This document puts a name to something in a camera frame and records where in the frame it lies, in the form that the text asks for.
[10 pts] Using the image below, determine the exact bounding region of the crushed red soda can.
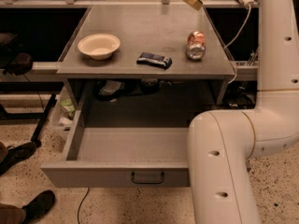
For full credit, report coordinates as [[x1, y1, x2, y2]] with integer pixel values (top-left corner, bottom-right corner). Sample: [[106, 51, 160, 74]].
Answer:
[[186, 31, 206, 61]]

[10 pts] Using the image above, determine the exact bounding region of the black shoe lower left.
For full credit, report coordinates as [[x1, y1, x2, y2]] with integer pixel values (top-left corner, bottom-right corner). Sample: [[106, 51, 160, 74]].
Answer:
[[21, 189, 55, 224]]

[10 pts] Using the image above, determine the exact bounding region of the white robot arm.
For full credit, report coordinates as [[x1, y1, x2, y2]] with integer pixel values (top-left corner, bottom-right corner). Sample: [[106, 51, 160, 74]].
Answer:
[[187, 0, 299, 224]]

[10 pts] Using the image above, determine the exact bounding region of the black stand leg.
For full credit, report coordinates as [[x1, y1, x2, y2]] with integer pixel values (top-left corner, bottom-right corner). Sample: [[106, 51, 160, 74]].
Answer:
[[0, 93, 56, 147]]

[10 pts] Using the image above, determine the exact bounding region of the grey metal cabinet table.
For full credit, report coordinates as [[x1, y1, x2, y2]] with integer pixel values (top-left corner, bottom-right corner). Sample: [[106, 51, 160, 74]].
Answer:
[[58, 3, 235, 105]]

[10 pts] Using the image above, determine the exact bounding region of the black shoe upper left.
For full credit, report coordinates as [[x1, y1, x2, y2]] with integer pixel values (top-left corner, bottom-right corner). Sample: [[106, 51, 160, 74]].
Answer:
[[0, 142, 36, 175]]

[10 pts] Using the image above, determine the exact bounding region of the black floor cable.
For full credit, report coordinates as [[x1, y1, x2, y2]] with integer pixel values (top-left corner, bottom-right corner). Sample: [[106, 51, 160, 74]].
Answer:
[[77, 187, 91, 224]]

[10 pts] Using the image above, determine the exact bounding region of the black drawer handle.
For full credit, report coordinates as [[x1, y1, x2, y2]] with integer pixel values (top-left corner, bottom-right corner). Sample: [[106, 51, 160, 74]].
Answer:
[[131, 172, 164, 185]]

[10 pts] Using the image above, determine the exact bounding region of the black cable bundle with box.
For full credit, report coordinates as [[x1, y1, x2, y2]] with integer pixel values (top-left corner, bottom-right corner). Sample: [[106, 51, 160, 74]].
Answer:
[[227, 91, 258, 109]]

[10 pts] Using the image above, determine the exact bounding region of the open grey top drawer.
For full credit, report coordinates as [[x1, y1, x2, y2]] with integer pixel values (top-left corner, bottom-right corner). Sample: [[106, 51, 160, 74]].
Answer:
[[41, 87, 252, 189]]

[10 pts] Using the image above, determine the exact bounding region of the white power cable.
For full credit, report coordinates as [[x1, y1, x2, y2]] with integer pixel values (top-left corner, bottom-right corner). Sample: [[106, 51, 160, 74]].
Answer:
[[223, 3, 252, 85]]

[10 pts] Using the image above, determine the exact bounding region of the black shoe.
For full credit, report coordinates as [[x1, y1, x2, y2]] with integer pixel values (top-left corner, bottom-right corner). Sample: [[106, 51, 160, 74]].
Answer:
[[21, 189, 55, 224], [0, 142, 36, 175]]

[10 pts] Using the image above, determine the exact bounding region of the dark bag on shelf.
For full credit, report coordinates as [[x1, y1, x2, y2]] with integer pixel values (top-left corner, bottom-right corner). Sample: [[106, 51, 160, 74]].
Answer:
[[3, 52, 33, 76]]

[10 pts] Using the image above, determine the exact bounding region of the dark blue snack packet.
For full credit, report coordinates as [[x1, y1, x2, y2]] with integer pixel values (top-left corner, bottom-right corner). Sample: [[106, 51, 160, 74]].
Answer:
[[136, 52, 172, 70]]

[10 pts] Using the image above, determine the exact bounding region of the white paper bowl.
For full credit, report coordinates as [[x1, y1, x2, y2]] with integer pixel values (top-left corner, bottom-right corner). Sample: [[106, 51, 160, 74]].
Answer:
[[78, 34, 121, 61]]

